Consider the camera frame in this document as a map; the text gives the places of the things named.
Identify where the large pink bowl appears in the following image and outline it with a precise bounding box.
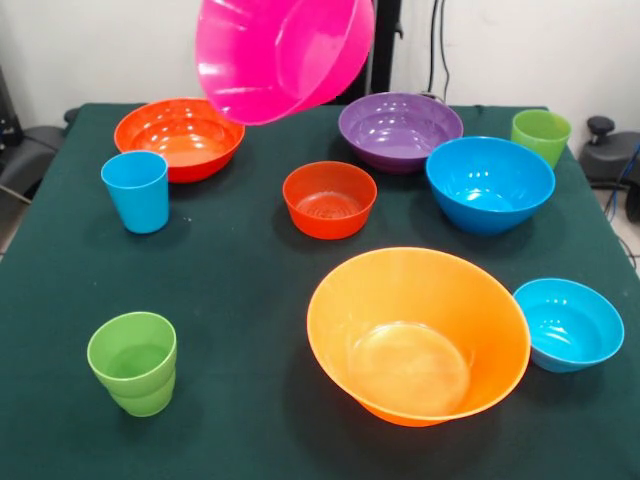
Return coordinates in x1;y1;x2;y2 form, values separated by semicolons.
194;0;376;126

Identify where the small red bowl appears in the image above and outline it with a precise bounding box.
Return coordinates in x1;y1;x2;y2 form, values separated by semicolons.
282;160;378;240

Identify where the purple bowl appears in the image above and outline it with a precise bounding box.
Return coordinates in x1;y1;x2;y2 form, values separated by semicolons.
337;91;465;174

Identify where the large orange bowl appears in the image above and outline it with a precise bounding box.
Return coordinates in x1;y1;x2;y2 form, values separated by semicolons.
306;245;532;428

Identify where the dark green table cloth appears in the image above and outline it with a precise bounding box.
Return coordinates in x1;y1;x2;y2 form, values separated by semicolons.
0;102;640;480

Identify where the medium blue bowl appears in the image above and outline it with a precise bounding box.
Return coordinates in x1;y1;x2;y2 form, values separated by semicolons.
425;136;557;236

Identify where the large red bowl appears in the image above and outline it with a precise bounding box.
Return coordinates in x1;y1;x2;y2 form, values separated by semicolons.
113;97;246;184

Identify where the blue cup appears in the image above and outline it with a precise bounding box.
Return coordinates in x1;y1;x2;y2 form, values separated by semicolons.
100;151;170;235

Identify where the green cup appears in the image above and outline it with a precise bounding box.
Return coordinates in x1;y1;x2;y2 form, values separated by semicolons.
86;311;178;418
510;109;572;170

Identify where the small light blue bowl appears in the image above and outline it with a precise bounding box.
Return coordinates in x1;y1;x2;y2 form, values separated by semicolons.
512;277;626;374

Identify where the black office chair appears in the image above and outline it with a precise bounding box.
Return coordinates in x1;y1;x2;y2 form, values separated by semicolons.
0;64;81;201

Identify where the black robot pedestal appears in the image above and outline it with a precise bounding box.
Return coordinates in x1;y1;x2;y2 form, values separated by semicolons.
339;0;404;106

